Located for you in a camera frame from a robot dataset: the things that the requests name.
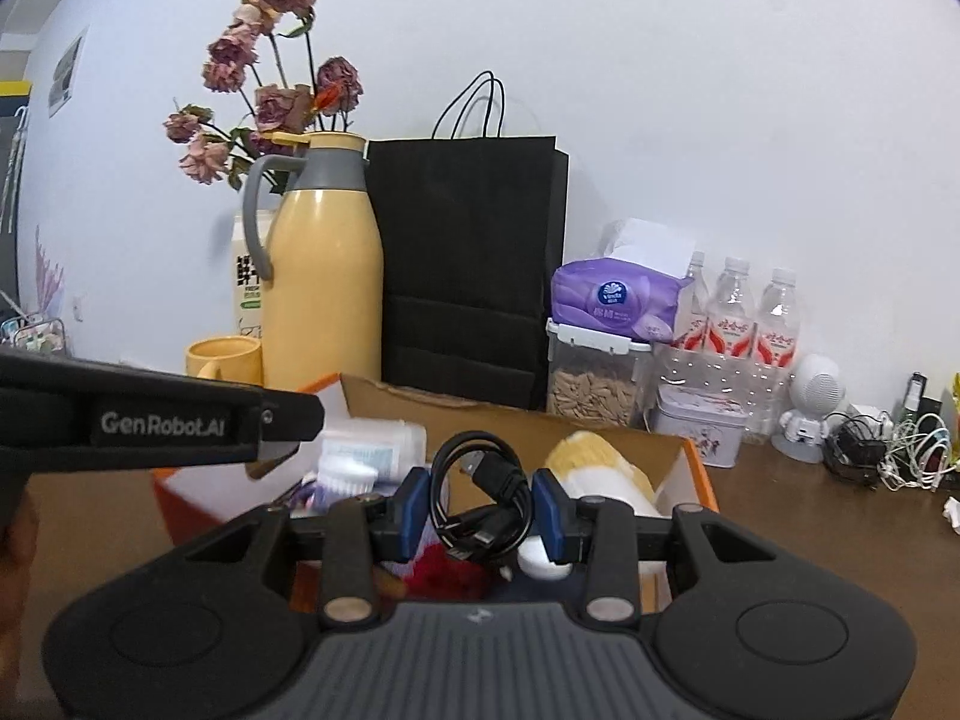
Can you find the black paper bag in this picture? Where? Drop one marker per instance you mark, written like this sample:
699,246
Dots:
465,255

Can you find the purple plant wall sticker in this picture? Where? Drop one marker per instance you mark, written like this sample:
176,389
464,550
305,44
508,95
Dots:
49,274

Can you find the framed wall picture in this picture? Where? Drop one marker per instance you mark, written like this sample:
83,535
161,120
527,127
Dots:
66,75

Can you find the clear water bottle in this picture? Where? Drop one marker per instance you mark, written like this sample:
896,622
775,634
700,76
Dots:
727,315
776,330
691,307

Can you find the crumpled white paper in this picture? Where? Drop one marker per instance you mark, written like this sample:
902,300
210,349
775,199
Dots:
952,511

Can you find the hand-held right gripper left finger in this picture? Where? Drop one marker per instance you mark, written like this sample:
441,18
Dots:
416,511

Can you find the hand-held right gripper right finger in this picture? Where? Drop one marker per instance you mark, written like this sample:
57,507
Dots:
546,519

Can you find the white milk carton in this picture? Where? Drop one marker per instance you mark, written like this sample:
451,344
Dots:
249,292

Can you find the white tin box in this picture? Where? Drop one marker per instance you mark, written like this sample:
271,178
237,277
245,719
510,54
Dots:
697,427

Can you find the yellow mug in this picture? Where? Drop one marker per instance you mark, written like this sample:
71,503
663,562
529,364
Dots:
225,360

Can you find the clear container of seeds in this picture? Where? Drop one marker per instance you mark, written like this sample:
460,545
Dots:
592,390

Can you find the red fluffy item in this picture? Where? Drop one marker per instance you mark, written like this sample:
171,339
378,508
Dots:
442,577

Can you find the white robot figure speaker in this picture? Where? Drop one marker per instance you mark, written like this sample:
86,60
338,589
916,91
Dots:
817,390

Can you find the clear plastic labelled container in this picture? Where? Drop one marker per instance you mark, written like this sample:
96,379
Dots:
375,450

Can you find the purple tissue pack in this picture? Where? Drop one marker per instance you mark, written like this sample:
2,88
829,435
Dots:
607,300

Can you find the yellow thermos jug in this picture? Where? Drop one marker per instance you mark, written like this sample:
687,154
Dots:
322,292

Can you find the dried pink flowers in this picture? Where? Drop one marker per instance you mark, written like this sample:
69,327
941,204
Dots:
281,109

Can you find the small dark bottle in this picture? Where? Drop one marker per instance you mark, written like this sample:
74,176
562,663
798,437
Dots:
915,394

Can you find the orange cardboard box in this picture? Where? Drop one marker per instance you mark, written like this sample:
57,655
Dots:
450,409

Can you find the purple patterned pouch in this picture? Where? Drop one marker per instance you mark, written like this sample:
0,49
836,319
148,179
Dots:
319,499

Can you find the yellow white plush toy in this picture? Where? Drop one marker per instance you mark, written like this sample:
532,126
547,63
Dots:
600,465

